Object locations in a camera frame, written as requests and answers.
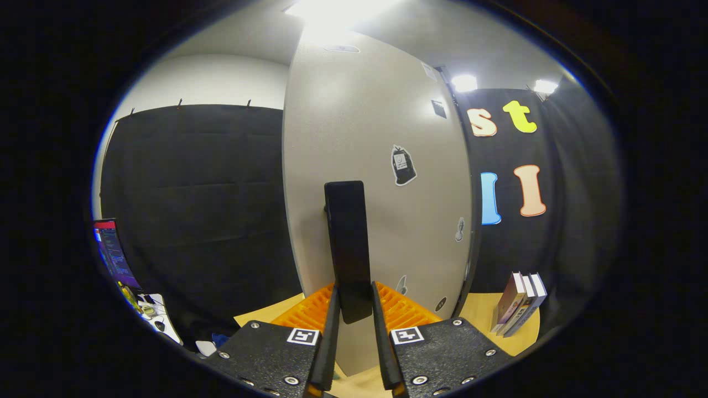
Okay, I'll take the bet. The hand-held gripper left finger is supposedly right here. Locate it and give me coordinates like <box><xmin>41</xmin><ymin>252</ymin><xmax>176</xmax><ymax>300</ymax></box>
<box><xmin>202</xmin><ymin>283</ymin><xmax>341</xmax><ymax>398</ymax></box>

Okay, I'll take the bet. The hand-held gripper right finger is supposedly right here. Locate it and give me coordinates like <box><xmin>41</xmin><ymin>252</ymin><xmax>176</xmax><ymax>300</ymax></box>
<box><xmin>371</xmin><ymin>281</ymin><xmax>512</xmax><ymax>398</ymax></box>

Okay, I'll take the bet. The black door handle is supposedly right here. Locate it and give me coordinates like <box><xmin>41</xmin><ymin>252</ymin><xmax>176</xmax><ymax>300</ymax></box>
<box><xmin>324</xmin><ymin>181</ymin><xmax>374</xmax><ymax>325</ymax></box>

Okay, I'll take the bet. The maroon cover book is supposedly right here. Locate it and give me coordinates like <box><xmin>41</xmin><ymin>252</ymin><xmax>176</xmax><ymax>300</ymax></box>
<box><xmin>491</xmin><ymin>271</ymin><xmax>526</xmax><ymax>334</ymax></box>

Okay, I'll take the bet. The white spine book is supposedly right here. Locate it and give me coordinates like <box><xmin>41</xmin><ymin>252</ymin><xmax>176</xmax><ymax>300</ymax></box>
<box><xmin>501</xmin><ymin>274</ymin><xmax>537</xmax><ymax>336</ymax></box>

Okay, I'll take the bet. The grey blue book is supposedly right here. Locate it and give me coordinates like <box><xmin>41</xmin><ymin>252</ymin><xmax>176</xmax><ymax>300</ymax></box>
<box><xmin>504</xmin><ymin>273</ymin><xmax>548</xmax><ymax>338</ymax></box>

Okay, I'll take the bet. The cluttered white desk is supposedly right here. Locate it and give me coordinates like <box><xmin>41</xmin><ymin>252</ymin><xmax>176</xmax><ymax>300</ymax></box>
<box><xmin>136</xmin><ymin>293</ymin><xmax>183</xmax><ymax>346</ymax></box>

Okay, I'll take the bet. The computer monitor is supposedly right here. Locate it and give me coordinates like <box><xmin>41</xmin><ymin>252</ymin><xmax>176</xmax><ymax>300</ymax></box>
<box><xmin>93</xmin><ymin>219</ymin><xmax>142</xmax><ymax>291</ymax></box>

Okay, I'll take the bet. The large ceiling light panel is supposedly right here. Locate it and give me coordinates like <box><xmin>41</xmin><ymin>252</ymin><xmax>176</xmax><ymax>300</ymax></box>
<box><xmin>285</xmin><ymin>0</ymin><xmax>399</xmax><ymax>29</ymax></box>

